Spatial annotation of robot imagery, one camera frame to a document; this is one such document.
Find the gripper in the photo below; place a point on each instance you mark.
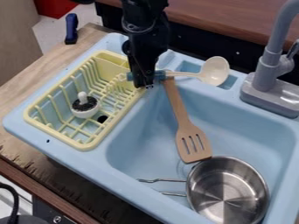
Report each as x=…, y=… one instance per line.
x=146, y=62

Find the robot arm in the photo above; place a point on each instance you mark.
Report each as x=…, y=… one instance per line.
x=144, y=17

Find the cream plastic ladle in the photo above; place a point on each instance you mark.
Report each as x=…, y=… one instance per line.
x=215, y=71

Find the toy sink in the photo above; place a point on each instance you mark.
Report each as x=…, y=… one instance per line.
x=241, y=128

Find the silver pot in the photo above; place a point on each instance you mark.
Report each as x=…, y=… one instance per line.
x=227, y=191

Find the dish rack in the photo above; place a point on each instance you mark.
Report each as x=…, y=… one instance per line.
x=105, y=70

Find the white toy mushroom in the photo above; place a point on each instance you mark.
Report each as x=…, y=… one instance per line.
x=85, y=106

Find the wooden slotted spatula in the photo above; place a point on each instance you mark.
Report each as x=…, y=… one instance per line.
x=191, y=143

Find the wooden desk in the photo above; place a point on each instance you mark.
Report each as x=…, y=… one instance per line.
x=229, y=16

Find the red box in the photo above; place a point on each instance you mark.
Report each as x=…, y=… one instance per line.
x=52, y=7

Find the tap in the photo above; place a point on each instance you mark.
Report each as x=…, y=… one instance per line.
x=268, y=87

